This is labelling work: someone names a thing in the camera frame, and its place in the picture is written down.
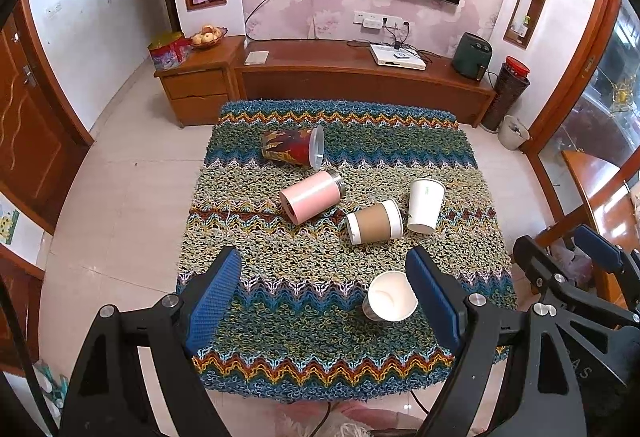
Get plain white paper cup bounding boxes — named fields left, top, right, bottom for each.
left=407, top=178, right=445, bottom=235

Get wooden door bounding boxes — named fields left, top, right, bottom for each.
left=1, top=0, right=92, bottom=233

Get pink steel tumbler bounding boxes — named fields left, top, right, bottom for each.
left=279, top=169, right=346, bottom=226

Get fruit basket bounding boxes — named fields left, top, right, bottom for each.
left=191, top=25, right=228, bottom=50

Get red patterned tin cup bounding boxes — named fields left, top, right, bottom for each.
left=262, top=126, right=324, bottom=169

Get colourful knitted table cloth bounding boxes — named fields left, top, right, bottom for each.
left=177, top=100, right=516, bottom=402

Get wooden side table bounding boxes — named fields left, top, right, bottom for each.
left=534, top=148, right=640, bottom=308

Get red tin box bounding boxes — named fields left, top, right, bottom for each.
left=148, top=32, right=192, bottom=71

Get wooden tv cabinet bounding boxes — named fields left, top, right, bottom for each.
left=155, top=36, right=496, bottom=127

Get dark green air fryer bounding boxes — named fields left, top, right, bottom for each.
left=451, top=33, right=492, bottom=82

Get dark wicker bin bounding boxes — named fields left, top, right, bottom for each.
left=480, top=56, right=530, bottom=131

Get black television cable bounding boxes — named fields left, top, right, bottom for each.
left=243, top=0, right=296, bottom=42

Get white plastic bucket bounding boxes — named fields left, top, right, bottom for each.
left=498, top=115, right=530, bottom=151

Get white set-top box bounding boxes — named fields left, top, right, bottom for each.
left=369, top=44, right=426, bottom=71

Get brown sleeved paper cup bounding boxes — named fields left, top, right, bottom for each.
left=346, top=198, right=404, bottom=245

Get white ribbed cup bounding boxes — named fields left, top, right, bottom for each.
left=362, top=271, right=418, bottom=322

